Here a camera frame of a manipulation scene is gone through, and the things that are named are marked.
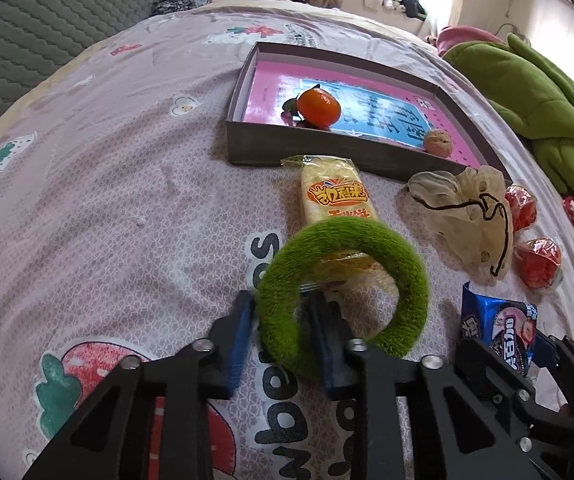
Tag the red white egg-shaped package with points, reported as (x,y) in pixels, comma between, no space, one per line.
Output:
(537,262)
(522,207)

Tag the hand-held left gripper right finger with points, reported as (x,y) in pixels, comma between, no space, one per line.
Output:
(324,342)

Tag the dark patterned cloth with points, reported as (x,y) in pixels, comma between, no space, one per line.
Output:
(182,5)

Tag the pink printed bed sheet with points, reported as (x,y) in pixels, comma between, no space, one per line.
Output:
(117,185)

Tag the grey cardboard box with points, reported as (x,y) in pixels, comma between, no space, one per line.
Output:
(267,146)

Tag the blue cookie packet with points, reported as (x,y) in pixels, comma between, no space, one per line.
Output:
(497,320)

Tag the green blanket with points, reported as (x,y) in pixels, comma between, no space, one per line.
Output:
(542,100)

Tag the yellow snack packet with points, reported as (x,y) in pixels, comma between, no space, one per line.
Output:
(334,190)

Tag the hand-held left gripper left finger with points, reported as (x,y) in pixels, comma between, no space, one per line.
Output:
(239,342)

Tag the walnut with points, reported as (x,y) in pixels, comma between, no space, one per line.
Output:
(438,143)

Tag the pink pillow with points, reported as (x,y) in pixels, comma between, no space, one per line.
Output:
(462,37)

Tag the grey quilted headboard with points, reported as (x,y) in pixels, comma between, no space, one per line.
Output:
(42,35)

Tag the tangerine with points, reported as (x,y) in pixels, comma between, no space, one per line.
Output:
(319,107)

